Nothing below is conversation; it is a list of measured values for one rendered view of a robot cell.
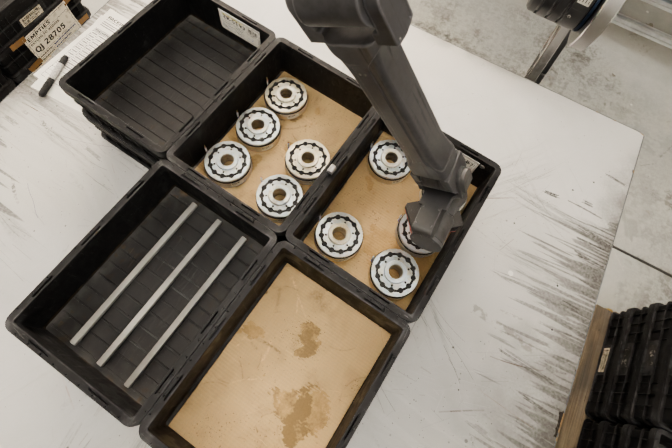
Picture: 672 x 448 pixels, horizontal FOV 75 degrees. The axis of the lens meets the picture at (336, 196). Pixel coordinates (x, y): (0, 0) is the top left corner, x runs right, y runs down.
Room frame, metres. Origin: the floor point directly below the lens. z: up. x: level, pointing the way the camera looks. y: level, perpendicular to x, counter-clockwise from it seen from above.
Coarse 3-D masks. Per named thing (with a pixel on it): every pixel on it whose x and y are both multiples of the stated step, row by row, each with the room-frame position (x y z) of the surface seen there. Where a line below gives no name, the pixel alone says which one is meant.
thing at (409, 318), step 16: (368, 128) 0.53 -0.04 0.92; (352, 144) 0.47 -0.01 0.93; (464, 144) 0.53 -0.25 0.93; (480, 160) 0.50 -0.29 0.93; (336, 176) 0.39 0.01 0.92; (496, 176) 0.47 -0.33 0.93; (320, 192) 0.35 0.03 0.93; (304, 208) 0.31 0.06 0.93; (480, 208) 0.38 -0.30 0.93; (464, 224) 0.34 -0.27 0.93; (288, 240) 0.24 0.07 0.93; (320, 256) 0.22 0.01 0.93; (448, 256) 0.27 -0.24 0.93; (336, 272) 0.19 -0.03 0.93; (368, 288) 0.18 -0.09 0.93; (432, 288) 0.20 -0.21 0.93; (384, 304) 0.15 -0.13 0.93; (416, 320) 0.14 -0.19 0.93
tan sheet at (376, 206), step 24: (360, 168) 0.47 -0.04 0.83; (360, 192) 0.41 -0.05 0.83; (384, 192) 0.42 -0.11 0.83; (408, 192) 0.43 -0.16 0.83; (360, 216) 0.35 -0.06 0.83; (384, 216) 0.36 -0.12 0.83; (312, 240) 0.28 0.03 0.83; (384, 240) 0.31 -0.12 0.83; (336, 264) 0.23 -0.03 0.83; (360, 264) 0.24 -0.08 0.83
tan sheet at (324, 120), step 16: (320, 96) 0.65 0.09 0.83; (304, 112) 0.59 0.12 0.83; (320, 112) 0.60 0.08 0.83; (336, 112) 0.61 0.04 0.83; (352, 112) 0.62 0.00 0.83; (256, 128) 0.52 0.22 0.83; (288, 128) 0.54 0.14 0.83; (304, 128) 0.55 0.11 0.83; (320, 128) 0.56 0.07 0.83; (336, 128) 0.56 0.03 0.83; (352, 128) 0.57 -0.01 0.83; (336, 144) 0.52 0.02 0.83; (256, 160) 0.44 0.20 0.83; (272, 160) 0.45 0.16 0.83; (304, 160) 0.46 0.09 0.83; (256, 176) 0.40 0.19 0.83; (240, 192) 0.35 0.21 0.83; (304, 192) 0.38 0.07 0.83; (256, 208) 0.32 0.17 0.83
